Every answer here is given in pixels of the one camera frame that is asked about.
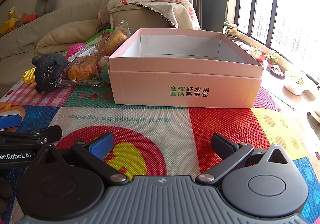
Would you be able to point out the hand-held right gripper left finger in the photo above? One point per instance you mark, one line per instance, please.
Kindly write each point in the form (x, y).
(101, 146)

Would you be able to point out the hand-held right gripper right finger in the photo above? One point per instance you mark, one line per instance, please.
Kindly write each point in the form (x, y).
(223, 147)

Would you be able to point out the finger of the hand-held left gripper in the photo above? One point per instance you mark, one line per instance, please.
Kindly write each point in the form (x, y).
(10, 121)
(37, 134)

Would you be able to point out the black cat plush toy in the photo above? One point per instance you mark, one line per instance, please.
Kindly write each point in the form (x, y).
(47, 69)

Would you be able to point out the clear-wrapped bread packet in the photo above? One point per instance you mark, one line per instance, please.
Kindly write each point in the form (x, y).
(80, 69)
(115, 39)

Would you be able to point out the pink cardboard box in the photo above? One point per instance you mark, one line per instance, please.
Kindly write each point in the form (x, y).
(150, 84)

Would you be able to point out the yellow corn toy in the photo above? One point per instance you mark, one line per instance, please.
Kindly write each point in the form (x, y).
(28, 76)

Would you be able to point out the colourful printed play mat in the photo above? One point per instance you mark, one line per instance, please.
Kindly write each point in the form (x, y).
(162, 124)

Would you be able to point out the pastel cow squishy toy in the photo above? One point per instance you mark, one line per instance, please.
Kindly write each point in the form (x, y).
(104, 72)

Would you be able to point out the beige sofa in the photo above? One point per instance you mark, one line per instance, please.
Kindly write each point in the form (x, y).
(15, 44)

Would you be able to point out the dark shallow dish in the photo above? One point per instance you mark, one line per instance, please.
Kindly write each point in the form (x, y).
(277, 71)

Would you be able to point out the pink plastic strainer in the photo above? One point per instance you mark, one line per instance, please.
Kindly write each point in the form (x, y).
(75, 49)

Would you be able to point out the white flower pot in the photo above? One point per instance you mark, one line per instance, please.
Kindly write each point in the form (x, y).
(295, 85)

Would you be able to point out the red potted plant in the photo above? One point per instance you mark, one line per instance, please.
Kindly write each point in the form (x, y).
(257, 54)

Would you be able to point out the brown plush toy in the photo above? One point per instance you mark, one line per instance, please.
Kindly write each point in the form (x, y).
(20, 21)

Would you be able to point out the yellow duck plush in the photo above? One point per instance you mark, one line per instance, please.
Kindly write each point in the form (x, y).
(10, 20)

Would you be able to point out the beige folded blanket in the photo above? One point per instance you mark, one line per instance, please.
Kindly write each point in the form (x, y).
(65, 36)

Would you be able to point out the small green potted plant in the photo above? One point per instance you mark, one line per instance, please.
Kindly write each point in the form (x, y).
(272, 57)

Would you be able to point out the orange carrot plush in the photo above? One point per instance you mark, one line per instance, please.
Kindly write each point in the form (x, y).
(31, 17)

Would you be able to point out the grey neck pillow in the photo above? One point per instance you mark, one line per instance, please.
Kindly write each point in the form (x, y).
(41, 4)

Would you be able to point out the beige leather armrest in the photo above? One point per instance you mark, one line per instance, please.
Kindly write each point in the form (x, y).
(130, 17)

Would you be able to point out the grey woven cloth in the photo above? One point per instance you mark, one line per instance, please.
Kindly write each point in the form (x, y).
(165, 11)

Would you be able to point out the black window frame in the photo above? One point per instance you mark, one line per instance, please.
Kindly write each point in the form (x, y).
(251, 14)

